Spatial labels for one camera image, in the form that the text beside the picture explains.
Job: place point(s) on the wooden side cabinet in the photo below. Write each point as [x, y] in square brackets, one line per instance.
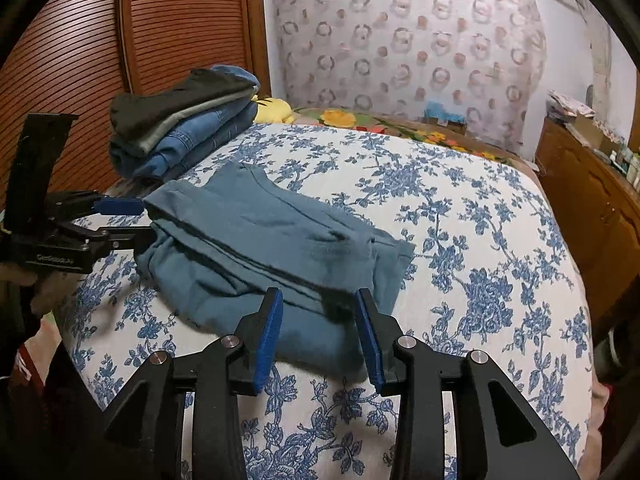
[590, 200]

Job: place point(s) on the yellow plush toy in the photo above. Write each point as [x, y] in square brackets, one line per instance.
[272, 109]

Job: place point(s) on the person's left forearm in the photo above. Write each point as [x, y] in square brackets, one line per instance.
[22, 280]

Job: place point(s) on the light blue fluffy cloth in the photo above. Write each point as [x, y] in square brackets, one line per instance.
[442, 111]

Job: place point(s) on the brown louvred wooden wardrobe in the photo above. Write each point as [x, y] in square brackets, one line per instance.
[150, 25]

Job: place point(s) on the row of toiletry bottles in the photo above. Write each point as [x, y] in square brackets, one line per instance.
[629, 165]

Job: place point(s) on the floral printed cloth bundle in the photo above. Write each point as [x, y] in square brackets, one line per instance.
[570, 102]

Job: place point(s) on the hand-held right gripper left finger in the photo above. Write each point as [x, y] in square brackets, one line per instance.
[265, 342]

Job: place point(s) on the stack of folded clothes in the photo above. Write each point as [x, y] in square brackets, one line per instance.
[200, 147]

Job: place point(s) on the blue floral white blanket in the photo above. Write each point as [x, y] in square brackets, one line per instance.
[475, 240]

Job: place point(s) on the colourful floral bed sheet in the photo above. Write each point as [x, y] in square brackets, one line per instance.
[350, 119]

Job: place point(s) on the grey folded garment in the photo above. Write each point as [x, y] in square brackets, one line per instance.
[200, 122]

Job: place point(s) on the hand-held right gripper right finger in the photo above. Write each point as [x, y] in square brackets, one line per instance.
[373, 352]

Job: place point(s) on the black folded garment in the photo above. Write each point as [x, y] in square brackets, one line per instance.
[170, 102]

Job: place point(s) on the open cardboard box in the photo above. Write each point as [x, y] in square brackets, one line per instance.
[597, 135]

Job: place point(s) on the beige window curtain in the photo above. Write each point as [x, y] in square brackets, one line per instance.
[607, 70]

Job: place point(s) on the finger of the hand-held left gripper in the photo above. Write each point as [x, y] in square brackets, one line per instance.
[125, 237]
[120, 206]

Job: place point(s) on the small brown cardboard box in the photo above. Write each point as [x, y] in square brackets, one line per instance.
[450, 127]

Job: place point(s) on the teal pants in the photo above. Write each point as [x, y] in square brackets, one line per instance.
[260, 260]

